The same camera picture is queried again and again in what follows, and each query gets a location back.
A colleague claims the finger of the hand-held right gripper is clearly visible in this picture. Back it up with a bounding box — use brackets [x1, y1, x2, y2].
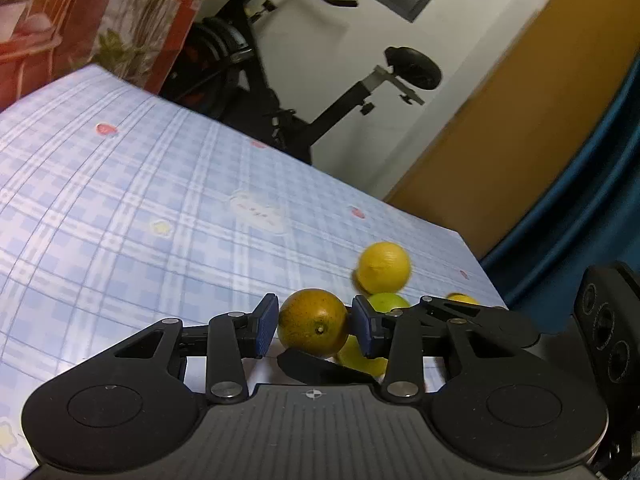
[276, 347, 387, 387]
[420, 296, 507, 334]

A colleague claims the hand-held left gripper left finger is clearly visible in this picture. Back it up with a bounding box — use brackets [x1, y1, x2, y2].
[114, 294, 280, 402]

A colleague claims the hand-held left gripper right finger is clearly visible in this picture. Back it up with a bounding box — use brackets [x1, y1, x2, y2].
[352, 296, 501, 398]

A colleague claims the green apple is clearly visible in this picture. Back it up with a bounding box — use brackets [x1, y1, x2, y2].
[336, 292, 415, 377]

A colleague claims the greenish orange citrus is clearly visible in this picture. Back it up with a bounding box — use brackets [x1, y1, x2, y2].
[277, 288, 350, 360]

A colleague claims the blue curtain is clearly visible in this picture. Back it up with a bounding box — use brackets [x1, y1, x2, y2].
[480, 55, 640, 321]

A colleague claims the wooden door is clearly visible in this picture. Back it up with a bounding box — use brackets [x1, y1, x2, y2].
[385, 0, 640, 261]

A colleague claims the blue checked tablecloth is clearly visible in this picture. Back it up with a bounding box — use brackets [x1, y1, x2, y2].
[0, 64, 510, 480]

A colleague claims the black exercise bike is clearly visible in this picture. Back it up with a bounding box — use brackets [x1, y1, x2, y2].
[160, 0, 443, 166]

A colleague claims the red printed curtain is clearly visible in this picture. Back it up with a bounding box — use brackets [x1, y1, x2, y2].
[0, 0, 231, 111]

